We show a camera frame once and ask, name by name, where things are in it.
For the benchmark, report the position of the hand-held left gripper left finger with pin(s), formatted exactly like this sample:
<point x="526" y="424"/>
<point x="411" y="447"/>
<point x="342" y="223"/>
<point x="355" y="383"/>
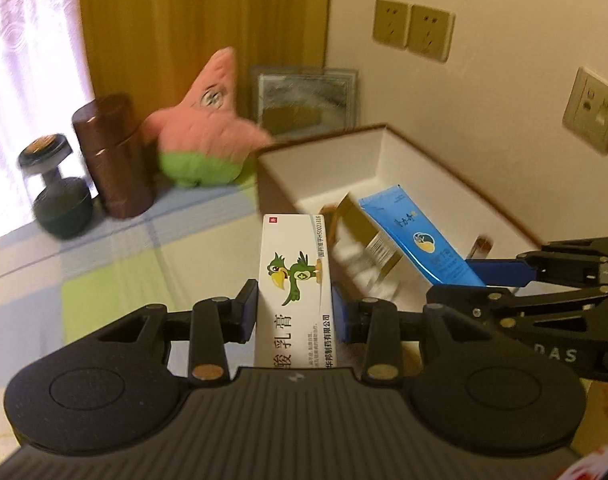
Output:
<point x="249" y="310"/>

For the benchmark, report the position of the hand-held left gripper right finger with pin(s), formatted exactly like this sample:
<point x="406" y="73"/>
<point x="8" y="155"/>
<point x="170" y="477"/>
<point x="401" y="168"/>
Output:
<point x="339" y="316"/>

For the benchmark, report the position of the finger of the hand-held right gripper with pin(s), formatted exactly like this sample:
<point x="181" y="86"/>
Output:
<point x="464" y="299"/>
<point x="504" y="271"/>

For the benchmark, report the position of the white medicine box green bird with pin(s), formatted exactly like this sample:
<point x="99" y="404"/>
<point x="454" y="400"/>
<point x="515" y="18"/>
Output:
<point x="294" y="280"/>

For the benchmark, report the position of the blue tube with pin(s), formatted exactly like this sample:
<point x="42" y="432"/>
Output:
<point x="419" y="235"/>

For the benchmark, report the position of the gold medicine box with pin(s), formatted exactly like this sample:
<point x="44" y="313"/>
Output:
<point x="356" y="225"/>

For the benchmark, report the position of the brown cardboard box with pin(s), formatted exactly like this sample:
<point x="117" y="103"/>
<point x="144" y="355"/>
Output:
<point x="276" y="195"/>

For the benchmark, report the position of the red and white object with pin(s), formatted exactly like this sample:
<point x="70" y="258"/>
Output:
<point x="601" y="465"/>

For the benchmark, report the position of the plaid tablecloth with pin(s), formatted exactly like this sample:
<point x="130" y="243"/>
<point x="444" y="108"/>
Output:
<point x="109" y="270"/>

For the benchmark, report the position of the pink starfish plush toy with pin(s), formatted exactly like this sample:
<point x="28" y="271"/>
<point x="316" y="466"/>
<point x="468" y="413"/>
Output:
<point x="199" y="130"/>

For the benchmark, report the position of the brown metal canister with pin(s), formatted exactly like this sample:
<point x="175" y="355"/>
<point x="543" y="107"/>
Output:
<point x="116" y="165"/>

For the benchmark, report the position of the glass grinder with dark base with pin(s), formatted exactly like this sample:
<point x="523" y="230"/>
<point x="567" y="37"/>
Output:
<point x="64" y="205"/>

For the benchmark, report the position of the wooden door panel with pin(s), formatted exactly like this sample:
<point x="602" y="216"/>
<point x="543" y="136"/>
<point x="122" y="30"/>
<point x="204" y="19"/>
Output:
<point x="184" y="25"/>

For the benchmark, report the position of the sheer patterned curtain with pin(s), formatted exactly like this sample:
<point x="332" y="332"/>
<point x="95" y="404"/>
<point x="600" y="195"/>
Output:
<point x="29" y="60"/>

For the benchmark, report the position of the beige wall socket with round port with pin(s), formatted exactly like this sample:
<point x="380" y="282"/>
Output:
<point x="591" y="110"/>

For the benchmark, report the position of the grey picture frame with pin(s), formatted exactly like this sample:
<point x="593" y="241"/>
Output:
<point x="304" y="95"/>

